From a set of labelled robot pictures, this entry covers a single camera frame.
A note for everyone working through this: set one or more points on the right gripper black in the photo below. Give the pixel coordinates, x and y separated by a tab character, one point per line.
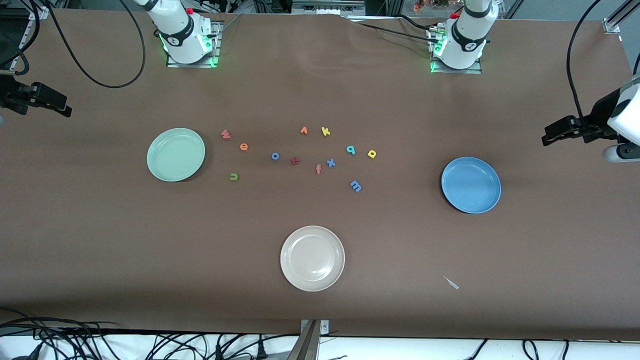
14	95

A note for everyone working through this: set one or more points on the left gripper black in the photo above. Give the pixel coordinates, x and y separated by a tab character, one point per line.
601	116

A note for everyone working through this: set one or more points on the pink foam letter w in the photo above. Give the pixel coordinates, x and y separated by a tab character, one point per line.
226	134

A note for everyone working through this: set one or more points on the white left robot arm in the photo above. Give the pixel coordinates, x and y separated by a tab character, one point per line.
467	36

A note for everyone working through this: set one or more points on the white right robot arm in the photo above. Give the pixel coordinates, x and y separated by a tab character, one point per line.
182	31

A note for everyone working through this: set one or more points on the blue plate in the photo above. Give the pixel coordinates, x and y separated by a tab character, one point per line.
471	185

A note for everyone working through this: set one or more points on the light green plate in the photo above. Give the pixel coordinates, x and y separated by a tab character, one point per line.
176	155

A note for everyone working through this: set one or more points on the small white paper scrap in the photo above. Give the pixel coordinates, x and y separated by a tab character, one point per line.
451	283

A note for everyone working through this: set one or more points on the teal foam letter q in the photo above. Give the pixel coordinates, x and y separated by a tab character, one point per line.
350	149

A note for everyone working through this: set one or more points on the blue foam letter m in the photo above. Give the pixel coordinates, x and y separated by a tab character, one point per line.
355	186

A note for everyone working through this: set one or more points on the yellow foam letter k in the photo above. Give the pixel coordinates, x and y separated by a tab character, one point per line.
325	131

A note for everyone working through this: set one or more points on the beige white plate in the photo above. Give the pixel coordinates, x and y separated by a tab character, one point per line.
312	258

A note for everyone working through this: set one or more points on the aluminium frame profile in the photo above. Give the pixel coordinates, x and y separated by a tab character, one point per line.
617	17

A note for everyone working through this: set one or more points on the aluminium frame crossbar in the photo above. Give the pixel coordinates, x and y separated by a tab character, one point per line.
327	6

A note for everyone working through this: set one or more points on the metal table edge bracket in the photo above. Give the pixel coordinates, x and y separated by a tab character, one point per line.
325	327

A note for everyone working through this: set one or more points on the grey camera pole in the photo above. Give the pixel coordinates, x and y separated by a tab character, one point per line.
305	345

